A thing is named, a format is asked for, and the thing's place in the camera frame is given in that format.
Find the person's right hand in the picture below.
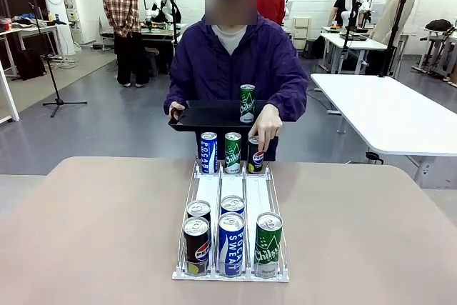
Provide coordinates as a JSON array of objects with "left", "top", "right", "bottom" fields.
[{"left": 168, "top": 101, "right": 186, "bottom": 124}]

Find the person's left hand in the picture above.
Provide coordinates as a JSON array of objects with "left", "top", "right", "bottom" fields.
[{"left": 248, "top": 103, "right": 283, "bottom": 152}]

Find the green Chilsung cider can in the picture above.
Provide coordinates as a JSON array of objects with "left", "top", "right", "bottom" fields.
[
  {"left": 238, "top": 84, "right": 256, "bottom": 124},
  {"left": 224, "top": 131, "right": 242, "bottom": 174},
  {"left": 253, "top": 212, "right": 283, "bottom": 279}
]

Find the black serving tray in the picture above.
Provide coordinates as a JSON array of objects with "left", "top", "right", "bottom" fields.
[{"left": 167, "top": 99, "right": 298, "bottom": 134}]

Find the black Pepsi can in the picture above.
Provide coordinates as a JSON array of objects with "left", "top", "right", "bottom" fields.
[
  {"left": 247, "top": 136, "right": 265, "bottom": 175},
  {"left": 186, "top": 200, "right": 212, "bottom": 226},
  {"left": 182, "top": 216, "right": 211, "bottom": 277}
]

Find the person's left forearm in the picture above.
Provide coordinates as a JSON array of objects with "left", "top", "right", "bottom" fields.
[{"left": 269, "top": 79, "right": 310, "bottom": 123}]

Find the person's right forearm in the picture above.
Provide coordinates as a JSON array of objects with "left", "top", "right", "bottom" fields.
[{"left": 163, "top": 83, "right": 190, "bottom": 116}]

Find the person in purple jacket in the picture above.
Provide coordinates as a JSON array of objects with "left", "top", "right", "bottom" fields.
[{"left": 163, "top": 0, "right": 310, "bottom": 163}]

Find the person in plaid shirt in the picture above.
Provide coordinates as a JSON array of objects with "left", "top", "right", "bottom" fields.
[{"left": 101, "top": 0, "right": 151, "bottom": 88}]

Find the person in beige coat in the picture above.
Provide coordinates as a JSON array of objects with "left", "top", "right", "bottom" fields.
[{"left": 367, "top": 0, "right": 416, "bottom": 79}]

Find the grey plastic stool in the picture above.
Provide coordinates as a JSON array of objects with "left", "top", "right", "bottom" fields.
[{"left": 144, "top": 47, "right": 160, "bottom": 77}]

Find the blue Pocari Sweat can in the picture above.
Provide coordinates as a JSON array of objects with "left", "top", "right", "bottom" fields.
[
  {"left": 200, "top": 131, "right": 219, "bottom": 174},
  {"left": 220, "top": 195, "right": 246, "bottom": 217},
  {"left": 217, "top": 212, "right": 246, "bottom": 278}
]

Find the white can dispenser rack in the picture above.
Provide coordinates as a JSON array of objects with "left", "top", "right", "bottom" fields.
[{"left": 171, "top": 159, "right": 291, "bottom": 284}]

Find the grey work table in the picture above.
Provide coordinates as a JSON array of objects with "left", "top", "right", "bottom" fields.
[{"left": 141, "top": 21, "right": 189, "bottom": 40}]

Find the white drawer cabinet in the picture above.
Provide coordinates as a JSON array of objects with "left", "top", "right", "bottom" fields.
[{"left": 292, "top": 16, "right": 311, "bottom": 51}]

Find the black tripod stand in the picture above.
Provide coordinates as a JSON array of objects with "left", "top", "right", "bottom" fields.
[{"left": 27, "top": 1, "right": 89, "bottom": 119}]

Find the large white table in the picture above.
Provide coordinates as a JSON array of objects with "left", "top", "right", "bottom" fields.
[{"left": 309, "top": 73, "right": 457, "bottom": 189}]

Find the white desk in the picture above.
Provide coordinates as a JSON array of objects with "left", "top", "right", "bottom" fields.
[{"left": 319, "top": 31, "right": 389, "bottom": 74}]

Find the black floor bag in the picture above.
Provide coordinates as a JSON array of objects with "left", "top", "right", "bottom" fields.
[{"left": 16, "top": 47, "right": 47, "bottom": 81}]

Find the white cluttered table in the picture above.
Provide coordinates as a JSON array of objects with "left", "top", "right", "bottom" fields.
[{"left": 0, "top": 25, "right": 65, "bottom": 78}]

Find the black bag on table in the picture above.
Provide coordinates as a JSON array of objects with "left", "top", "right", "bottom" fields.
[{"left": 424, "top": 19, "right": 454, "bottom": 33}]

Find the black camera stand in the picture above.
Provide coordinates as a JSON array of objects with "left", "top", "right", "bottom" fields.
[{"left": 377, "top": 0, "right": 411, "bottom": 78}]

